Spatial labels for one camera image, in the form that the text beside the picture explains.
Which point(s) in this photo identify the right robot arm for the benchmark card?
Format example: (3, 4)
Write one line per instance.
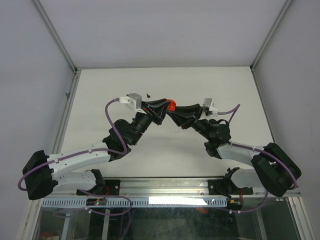
(269, 166)

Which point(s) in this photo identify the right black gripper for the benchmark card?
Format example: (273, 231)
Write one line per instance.
(186, 116)

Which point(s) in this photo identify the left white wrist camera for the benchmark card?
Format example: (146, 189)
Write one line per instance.
(132, 101)

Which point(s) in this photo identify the orange round charging case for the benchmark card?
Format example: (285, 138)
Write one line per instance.
(171, 104)

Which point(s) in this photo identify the aluminium mounting rail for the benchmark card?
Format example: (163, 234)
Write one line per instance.
(176, 186)

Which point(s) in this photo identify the grey slotted cable duct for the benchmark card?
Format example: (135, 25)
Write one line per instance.
(136, 202)

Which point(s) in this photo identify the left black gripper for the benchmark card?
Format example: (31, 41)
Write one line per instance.
(157, 114)

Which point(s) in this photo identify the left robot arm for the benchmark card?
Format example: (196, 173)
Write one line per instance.
(44, 173)

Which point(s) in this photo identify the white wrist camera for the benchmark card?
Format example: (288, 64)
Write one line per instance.
(208, 108)
(132, 101)

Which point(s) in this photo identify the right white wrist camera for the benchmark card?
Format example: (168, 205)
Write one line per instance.
(208, 108)

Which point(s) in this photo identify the right black base bracket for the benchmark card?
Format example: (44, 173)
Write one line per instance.
(217, 187)

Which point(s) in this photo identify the left black base bracket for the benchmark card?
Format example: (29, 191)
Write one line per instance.
(106, 187)

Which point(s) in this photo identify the black base bracket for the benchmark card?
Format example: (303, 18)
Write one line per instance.
(106, 187)
(217, 187)

